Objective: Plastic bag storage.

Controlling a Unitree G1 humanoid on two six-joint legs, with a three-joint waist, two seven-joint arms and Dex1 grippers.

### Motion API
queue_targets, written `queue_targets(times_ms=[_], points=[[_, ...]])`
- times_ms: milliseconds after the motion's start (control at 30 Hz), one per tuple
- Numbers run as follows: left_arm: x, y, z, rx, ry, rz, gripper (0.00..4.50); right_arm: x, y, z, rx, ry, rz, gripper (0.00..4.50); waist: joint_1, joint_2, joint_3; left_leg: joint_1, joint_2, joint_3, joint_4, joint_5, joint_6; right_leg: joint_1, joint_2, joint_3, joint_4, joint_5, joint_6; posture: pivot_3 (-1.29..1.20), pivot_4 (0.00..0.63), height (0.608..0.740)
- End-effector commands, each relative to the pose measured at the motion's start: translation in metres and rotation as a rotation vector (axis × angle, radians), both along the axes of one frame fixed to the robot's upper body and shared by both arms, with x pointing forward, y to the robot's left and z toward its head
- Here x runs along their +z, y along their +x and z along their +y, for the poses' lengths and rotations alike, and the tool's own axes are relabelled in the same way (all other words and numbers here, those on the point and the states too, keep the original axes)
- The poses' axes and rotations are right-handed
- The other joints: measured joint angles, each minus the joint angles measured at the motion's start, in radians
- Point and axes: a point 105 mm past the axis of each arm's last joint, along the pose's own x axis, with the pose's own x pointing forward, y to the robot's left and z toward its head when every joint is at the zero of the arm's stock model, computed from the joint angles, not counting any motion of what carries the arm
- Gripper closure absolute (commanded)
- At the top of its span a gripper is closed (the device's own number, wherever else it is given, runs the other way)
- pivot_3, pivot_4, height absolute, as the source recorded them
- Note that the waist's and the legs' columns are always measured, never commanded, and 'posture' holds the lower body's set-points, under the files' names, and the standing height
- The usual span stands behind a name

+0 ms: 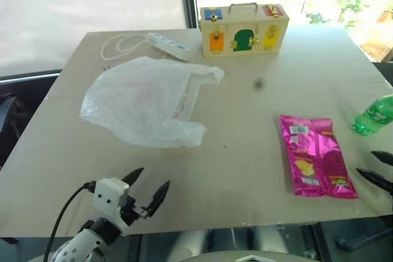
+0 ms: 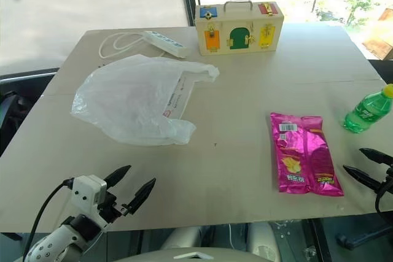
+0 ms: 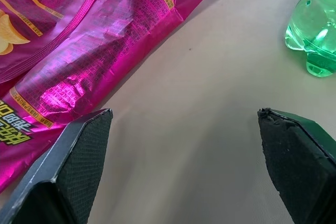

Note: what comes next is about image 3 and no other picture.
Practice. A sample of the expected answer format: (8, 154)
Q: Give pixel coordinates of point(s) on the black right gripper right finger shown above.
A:
(296, 161)

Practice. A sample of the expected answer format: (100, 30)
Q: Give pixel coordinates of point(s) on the green plastic bottle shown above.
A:
(313, 27)

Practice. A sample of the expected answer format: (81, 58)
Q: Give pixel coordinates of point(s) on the magenta foil chip bag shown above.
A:
(105, 40)

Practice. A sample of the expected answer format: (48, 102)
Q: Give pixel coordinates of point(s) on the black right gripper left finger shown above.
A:
(65, 171)

